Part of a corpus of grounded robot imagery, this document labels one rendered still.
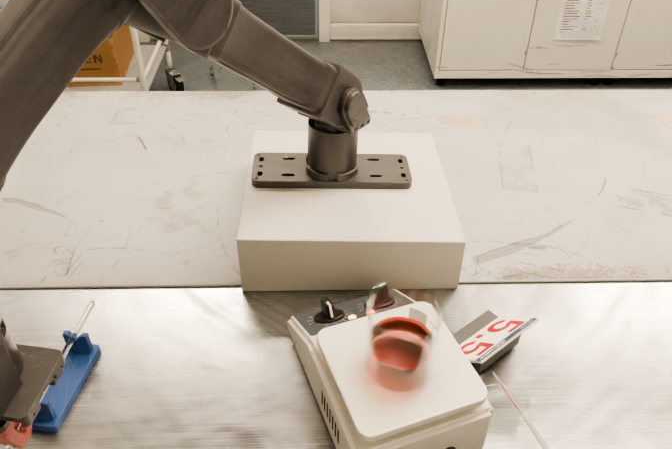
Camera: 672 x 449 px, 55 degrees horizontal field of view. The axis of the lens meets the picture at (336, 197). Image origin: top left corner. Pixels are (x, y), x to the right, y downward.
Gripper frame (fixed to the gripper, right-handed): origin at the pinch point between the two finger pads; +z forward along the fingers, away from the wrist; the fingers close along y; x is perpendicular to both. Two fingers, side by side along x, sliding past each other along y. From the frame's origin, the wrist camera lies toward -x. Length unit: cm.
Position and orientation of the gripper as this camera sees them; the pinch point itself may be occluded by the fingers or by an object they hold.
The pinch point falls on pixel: (19, 435)
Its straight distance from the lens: 67.6
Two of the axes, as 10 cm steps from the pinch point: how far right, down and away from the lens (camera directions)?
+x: 1.4, -6.3, 7.7
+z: -0.1, 7.7, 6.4
